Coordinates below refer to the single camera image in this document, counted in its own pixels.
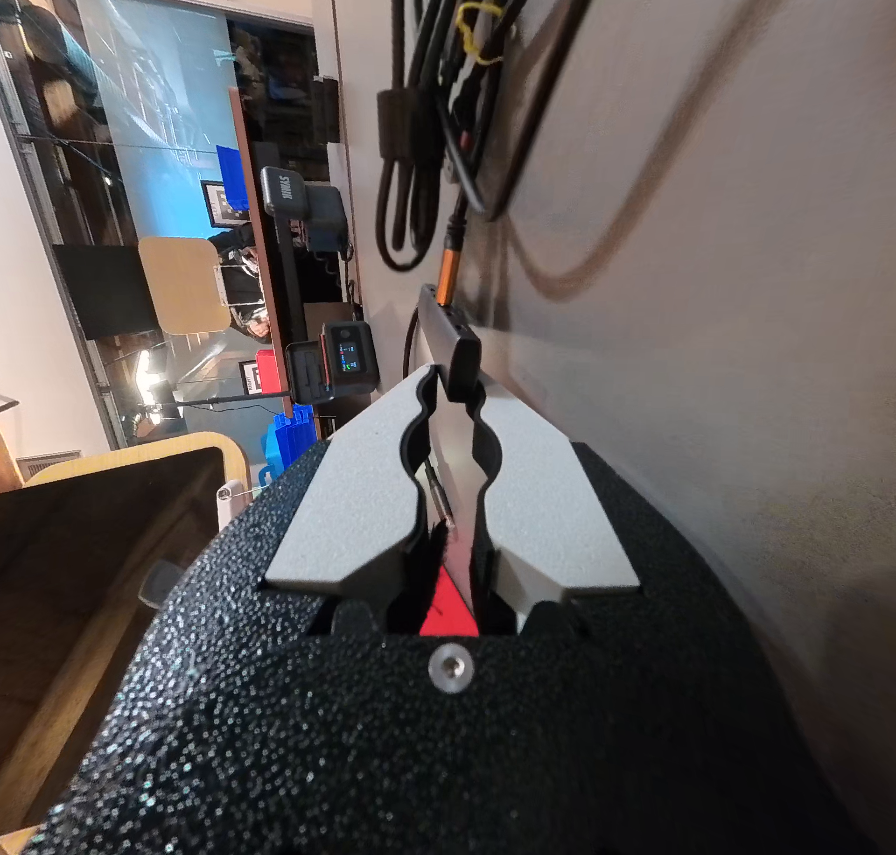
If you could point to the black device with colour display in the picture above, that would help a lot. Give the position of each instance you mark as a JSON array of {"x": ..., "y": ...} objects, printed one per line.
[{"x": 353, "y": 361}]

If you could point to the small black box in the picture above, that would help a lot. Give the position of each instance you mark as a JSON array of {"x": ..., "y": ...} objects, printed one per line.
[{"x": 325, "y": 109}]

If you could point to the red bin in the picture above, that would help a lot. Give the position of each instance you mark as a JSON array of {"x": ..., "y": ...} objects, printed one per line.
[{"x": 271, "y": 368}]

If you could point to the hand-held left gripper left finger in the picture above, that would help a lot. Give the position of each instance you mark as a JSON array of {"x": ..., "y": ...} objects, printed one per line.
[{"x": 350, "y": 505}]

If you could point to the framed black white sign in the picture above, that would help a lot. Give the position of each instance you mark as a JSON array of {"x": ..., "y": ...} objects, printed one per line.
[
  {"x": 250, "y": 377},
  {"x": 220, "y": 204}
]

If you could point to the stack of blue bins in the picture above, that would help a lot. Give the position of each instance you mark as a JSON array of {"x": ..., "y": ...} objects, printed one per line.
[{"x": 287, "y": 442}]

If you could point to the yellow twist tie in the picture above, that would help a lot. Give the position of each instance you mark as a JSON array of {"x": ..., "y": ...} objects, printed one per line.
[{"x": 463, "y": 25}]

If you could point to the brown-edged desk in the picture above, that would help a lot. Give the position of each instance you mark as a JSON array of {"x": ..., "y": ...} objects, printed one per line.
[{"x": 261, "y": 239}]

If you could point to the grey usb hub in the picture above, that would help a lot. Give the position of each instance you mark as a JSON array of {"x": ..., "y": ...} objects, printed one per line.
[{"x": 441, "y": 323}]

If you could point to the red box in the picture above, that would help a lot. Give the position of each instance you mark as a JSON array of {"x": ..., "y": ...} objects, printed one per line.
[{"x": 448, "y": 610}]

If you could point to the black monitor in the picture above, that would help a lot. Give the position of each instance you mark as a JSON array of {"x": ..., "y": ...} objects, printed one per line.
[{"x": 105, "y": 291}]

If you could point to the cardboard box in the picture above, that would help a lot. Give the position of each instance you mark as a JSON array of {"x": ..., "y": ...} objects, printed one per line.
[{"x": 329, "y": 311}]

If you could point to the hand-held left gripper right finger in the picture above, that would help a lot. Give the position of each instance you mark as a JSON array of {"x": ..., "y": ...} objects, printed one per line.
[{"x": 560, "y": 519}]

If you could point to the plywood board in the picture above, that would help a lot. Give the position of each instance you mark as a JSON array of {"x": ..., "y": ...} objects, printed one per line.
[{"x": 182, "y": 284}]

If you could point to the blue bin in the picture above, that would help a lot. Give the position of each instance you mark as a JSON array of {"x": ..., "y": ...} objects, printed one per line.
[{"x": 231, "y": 176}]

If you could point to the white bracket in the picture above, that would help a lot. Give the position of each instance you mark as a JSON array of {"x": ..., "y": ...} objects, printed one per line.
[{"x": 229, "y": 512}]

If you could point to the dark grey portable power unit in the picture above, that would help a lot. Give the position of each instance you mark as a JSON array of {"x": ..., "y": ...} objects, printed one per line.
[{"x": 325, "y": 218}]

